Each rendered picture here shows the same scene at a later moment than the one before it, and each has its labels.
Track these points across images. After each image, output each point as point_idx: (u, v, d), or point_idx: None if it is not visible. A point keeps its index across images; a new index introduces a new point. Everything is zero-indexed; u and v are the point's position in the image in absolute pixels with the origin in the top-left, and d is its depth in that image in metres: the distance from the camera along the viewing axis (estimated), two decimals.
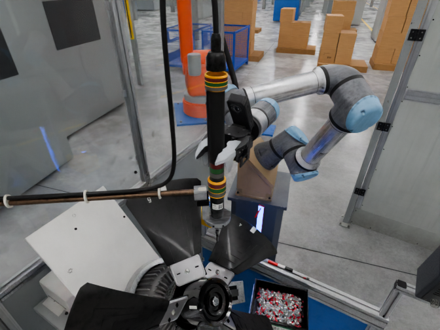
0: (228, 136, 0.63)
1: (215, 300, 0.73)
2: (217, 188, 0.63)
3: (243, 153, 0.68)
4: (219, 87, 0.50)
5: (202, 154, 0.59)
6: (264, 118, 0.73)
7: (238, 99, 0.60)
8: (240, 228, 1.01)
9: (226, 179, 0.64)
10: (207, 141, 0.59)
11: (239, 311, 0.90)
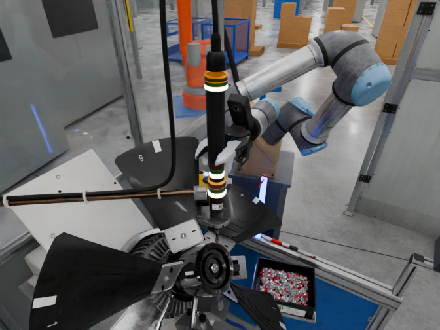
0: (228, 136, 0.63)
1: (215, 266, 0.65)
2: (217, 188, 0.63)
3: (243, 153, 0.68)
4: (219, 87, 0.50)
5: (202, 154, 0.59)
6: (264, 118, 0.73)
7: (238, 99, 0.60)
8: (242, 198, 0.93)
9: None
10: (207, 141, 0.59)
11: (241, 286, 0.82)
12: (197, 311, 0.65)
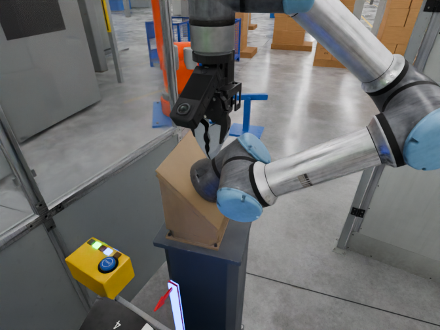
0: (207, 117, 0.52)
1: None
2: None
3: (232, 91, 0.53)
4: None
5: (209, 150, 0.58)
6: (222, 34, 0.43)
7: (184, 126, 0.45)
8: None
9: None
10: None
11: None
12: None
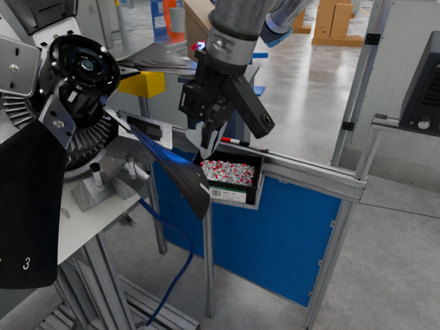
0: (221, 122, 0.52)
1: (90, 62, 0.48)
2: None
3: None
4: None
5: None
6: (253, 40, 0.45)
7: None
8: (194, 173, 0.66)
9: None
10: None
11: (61, 186, 0.48)
12: (16, 71, 0.46)
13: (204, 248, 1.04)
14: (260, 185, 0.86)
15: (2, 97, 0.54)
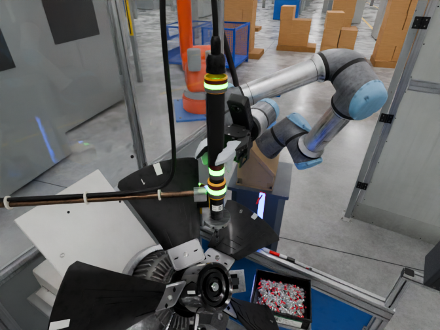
0: (228, 136, 0.63)
1: (217, 285, 0.69)
2: (217, 190, 0.63)
3: (243, 153, 0.68)
4: (219, 89, 0.50)
5: (202, 154, 0.59)
6: (264, 118, 0.73)
7: (238, 99, 0.60)
8: (270, 321, 0.88)
9: None
10: (207, 143, 0.59)
11: None
12: (171, 298, 0.67)
13: None
14: None
15: None
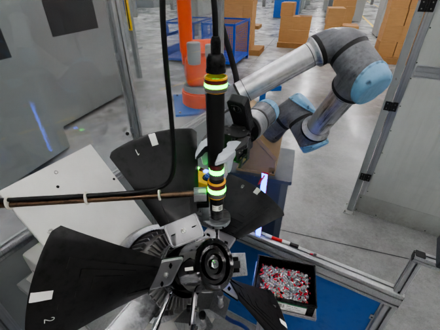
0: (228, 137, 0.63)
1: (216, 262, 0.64)
2: (217, 190, 0.63)
3: (243, 154, 0.68)
4: (219, 90, 0.50)
5: (202, 154, 0.59)
6: (264, 118, 0.73)
7: (238, 99, 0.60)
8: (272, 306, 0.83)
9: None
10: (207, 143, 0.59)
11: None
12: (167, 275, 0.62)
13: (256, 329, 1.21)
14: None
15: None
